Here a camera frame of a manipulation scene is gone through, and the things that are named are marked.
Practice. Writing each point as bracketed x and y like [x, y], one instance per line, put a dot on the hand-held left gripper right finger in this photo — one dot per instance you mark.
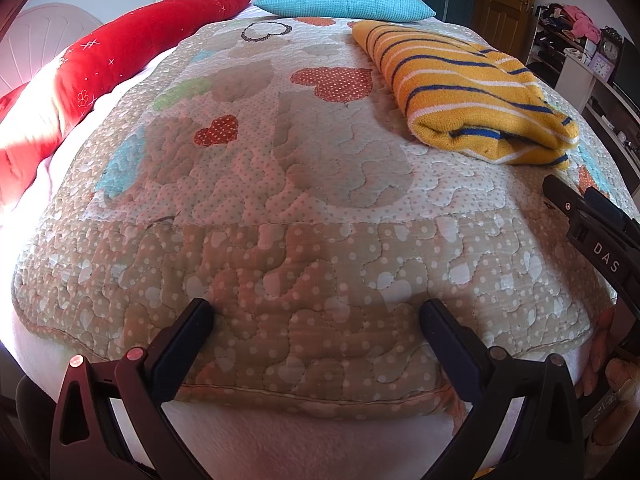
[450, 350]

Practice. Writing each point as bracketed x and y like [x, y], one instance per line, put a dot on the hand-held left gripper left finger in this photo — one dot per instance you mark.
[180, 340]

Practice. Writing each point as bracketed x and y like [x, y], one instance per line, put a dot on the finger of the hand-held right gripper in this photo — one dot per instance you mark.
[562, 197]
[607, 210]

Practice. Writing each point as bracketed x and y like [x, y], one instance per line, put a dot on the yellow striped knit sweater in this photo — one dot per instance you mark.
[450, 80]

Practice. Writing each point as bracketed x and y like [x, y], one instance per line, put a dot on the person's right hand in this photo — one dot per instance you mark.
[622, 390]

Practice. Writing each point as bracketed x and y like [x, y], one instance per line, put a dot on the small purple clock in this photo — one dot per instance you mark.
[600, 66]

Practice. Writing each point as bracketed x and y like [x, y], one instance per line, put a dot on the dark screen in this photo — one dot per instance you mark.
[627, 72]

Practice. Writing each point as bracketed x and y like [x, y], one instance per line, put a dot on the cluttered shelf unit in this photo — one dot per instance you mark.
[560, 55]

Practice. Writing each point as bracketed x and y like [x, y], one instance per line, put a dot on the heart-print quilted blanket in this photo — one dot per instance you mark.
[300, 240]

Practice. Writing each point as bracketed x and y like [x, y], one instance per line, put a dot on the black table clock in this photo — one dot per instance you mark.
[610, 47]

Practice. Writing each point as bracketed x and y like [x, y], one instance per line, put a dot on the pink cloth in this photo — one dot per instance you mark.
[582, 19]

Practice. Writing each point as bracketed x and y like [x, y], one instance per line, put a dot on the long red pillow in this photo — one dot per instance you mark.
[100, 70]

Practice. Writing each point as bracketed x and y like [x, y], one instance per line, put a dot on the white round headboard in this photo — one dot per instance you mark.
[45, 30]

